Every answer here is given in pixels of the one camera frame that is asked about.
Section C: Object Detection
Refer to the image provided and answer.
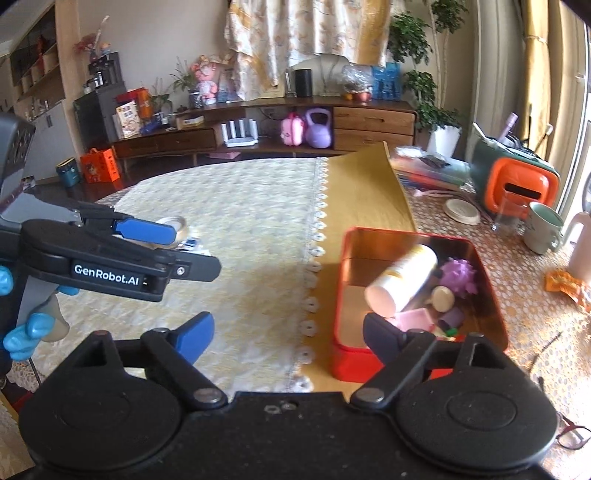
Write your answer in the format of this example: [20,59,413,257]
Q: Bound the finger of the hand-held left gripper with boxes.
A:
[74,202,179,246]
[111,242,223,282]

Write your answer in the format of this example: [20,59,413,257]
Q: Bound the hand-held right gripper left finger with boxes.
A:
[69,311,227,409]

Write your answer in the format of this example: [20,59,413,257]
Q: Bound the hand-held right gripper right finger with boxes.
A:
[350,313,515,411]

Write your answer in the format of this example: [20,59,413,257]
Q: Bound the red tin box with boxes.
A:
[329,226,509,384]

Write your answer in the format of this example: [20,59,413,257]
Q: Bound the pink ribbed soap dish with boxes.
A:
[392,308,437,332]

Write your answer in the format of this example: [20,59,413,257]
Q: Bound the yellow and white bottle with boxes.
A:
[364,244,439,317]

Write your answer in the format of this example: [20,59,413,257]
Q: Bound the person's left hand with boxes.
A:
[0,265,80,361]

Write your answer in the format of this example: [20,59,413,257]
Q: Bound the white tape roll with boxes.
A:
[156,215,188,246]

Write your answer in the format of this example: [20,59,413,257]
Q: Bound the teal bucket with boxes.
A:
[56,157,82,188]

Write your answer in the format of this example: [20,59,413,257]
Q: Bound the purple cylinder toy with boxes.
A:
[438,306,465,329]

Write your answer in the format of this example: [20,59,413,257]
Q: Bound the orange gift bag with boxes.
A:
[80,147,122,184]

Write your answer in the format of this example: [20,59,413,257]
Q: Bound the purple spiky ball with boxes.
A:
[438,258,478,295]

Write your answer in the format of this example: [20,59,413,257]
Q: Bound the printed snack box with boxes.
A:
[115,100,142,140]

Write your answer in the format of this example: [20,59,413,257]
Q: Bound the white floor cabinet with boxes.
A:
[22,100,77,179]

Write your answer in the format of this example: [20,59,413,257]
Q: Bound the black mini fridge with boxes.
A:
[73,82,128,145]

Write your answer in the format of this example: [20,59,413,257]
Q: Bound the red gift box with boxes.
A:
[116,87,151,119]

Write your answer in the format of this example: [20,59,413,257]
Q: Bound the white router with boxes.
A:
[221,117,259,148]

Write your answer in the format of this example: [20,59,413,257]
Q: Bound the plant in dark vase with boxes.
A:
[170,56,203,110]

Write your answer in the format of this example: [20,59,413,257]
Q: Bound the white plate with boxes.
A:
[443,198,482,226]

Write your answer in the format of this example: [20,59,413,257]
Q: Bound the patterned lace tablecloth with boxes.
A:
[406,182,591,480]

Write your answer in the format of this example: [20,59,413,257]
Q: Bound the pink plush doll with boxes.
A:
[193,54,221,105]

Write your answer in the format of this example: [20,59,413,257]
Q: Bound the coffee machine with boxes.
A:
[87,50,123,89]

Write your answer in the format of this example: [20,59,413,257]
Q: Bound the pink toy backpack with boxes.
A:
[280,113,307,147]

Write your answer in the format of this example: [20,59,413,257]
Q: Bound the stack of colourful folders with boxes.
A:
[390,146,472,191]

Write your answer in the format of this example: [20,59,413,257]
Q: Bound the clear drinking glass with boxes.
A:
[491,191,526,234]

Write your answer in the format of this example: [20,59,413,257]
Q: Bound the purple kettlebell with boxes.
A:
[304,108,334,149]

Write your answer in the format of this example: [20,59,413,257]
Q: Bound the pale green mug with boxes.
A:
[523,201,567,255]

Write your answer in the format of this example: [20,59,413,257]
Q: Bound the orange snack packet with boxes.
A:
[544,270,591,313]

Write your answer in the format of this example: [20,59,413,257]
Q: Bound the orange and green appliance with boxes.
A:
[468,133,562,221]

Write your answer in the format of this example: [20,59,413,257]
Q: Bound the black speaker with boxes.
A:
[294,68,314,98]

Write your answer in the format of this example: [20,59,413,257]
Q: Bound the red framed eyeglasses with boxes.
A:
[555,412,591,452]

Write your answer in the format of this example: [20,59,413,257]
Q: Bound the wooden tv cabinet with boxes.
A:
[111,97,417,160]

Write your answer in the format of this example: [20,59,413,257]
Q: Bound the clear plastic bag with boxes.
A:
[341,64,374,102]

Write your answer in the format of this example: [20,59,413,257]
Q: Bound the floral curtain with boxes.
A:
[224,0,394,100]

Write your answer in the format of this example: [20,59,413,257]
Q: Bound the blue box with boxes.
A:
[371,62,402,100]

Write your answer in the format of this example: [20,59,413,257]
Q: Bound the tall green potted tree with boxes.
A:
[387,0,470,158]

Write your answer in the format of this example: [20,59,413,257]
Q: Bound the yellow curtain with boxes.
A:
[521,0,551,154]

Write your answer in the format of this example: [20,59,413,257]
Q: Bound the wooden wall shelf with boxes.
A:
[9,13,64,101]

